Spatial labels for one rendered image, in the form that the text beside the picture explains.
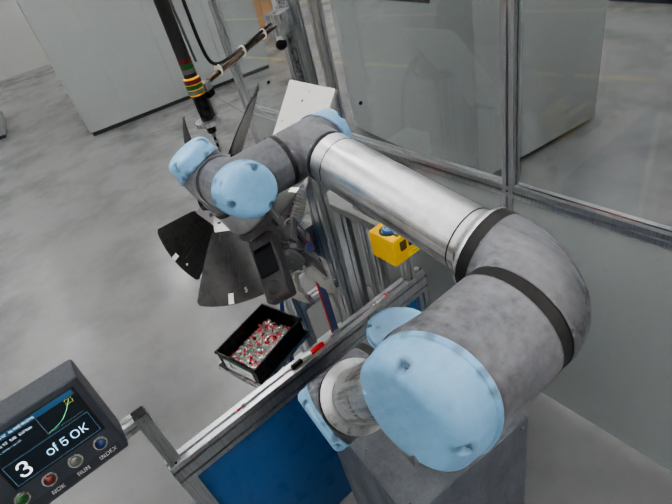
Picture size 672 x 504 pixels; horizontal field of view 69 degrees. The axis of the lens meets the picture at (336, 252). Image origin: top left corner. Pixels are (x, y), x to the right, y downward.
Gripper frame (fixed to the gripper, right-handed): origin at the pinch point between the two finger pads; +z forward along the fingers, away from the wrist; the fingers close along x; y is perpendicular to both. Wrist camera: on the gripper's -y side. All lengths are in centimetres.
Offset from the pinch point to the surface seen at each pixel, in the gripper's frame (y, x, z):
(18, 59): 1043, 738, -94
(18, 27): 1064, 691, -135
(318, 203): 83, 22, 32
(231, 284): 40, 42, 15
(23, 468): -20, 58, -11
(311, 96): 94, 4, 1
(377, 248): 44, 1, 31
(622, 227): 39, -59, 59
